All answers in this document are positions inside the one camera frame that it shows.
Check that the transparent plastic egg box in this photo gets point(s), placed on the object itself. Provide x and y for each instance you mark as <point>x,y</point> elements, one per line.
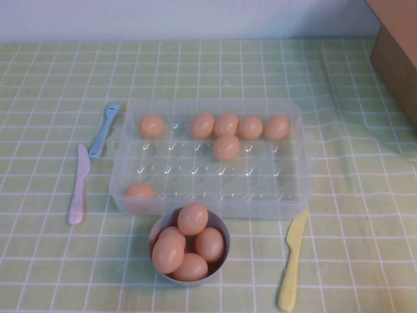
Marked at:
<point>182,172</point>

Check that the blue plastic fork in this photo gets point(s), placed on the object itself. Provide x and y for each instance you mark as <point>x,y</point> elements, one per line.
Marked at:
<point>97,143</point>

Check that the brown cardboard box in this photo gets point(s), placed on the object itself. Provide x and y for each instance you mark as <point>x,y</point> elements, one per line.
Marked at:
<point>397,65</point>

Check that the tan egg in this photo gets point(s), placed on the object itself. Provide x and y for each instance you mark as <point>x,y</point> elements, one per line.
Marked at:
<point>202,125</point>
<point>168,251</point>
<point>170,231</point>
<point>193,219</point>
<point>277,127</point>
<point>210,244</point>
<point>226,147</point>
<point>190,269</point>
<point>226,123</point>
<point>250,127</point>
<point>151,125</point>
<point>138,191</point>

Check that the grey round bowl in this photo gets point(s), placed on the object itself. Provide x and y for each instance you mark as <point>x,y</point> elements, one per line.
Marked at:
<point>187,283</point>

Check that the yellow plastic knife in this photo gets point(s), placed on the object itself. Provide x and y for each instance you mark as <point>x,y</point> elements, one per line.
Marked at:
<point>291,261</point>

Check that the pink plastic knife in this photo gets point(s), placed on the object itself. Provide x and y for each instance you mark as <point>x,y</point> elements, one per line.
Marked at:
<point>78,195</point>

